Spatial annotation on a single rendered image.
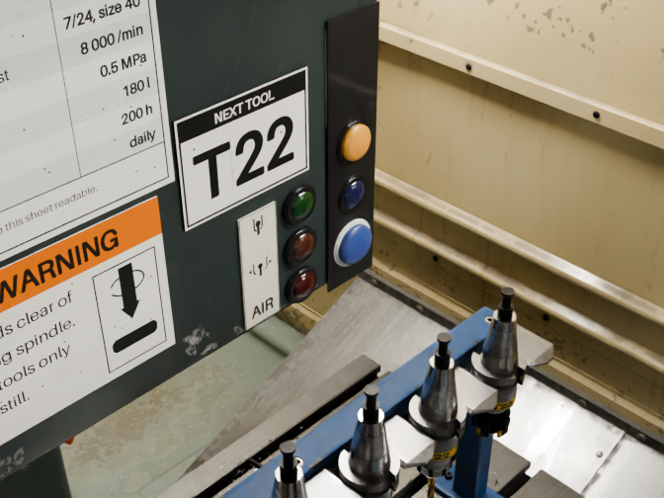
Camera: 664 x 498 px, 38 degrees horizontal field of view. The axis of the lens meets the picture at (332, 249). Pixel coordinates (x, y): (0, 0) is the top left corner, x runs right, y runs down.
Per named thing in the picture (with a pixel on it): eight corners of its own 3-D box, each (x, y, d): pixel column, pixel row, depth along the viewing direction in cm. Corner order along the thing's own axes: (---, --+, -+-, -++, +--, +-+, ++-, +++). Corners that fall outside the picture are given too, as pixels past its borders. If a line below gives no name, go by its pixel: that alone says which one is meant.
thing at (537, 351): (562, 353, 117) (563, 347, 117) (536, 373, 114) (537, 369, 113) (514, 326, 121) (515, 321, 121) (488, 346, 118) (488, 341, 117)
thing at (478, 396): (507, 398, 111) (507, 393, 110) (477, 422, 108) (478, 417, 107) (458, 369, 115) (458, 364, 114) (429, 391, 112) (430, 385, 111)
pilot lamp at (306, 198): (316, 214, 63) (316, 185, 62) (291, 228, 62) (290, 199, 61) (310, 210, 63) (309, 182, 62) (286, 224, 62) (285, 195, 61)
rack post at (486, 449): (508, 504, 137) (534, 344, 120) (484, 527, 134) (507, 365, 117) (453, 466, 143) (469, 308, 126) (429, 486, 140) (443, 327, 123)
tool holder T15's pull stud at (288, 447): (290, 463, 91) (290, 437, 89) (301, 474, 90) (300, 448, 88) (276, 471, 91) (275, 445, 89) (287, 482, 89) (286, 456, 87)
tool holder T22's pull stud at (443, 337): (443, 355, 104) (446, 329, 102) (453, 364, 103) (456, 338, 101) (430, 360, 103) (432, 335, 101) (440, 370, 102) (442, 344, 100)
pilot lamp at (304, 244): (317, 255, 65) (316, 227, 64) (292, 269, 64) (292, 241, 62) (310, 251, 65) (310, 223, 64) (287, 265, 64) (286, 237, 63)
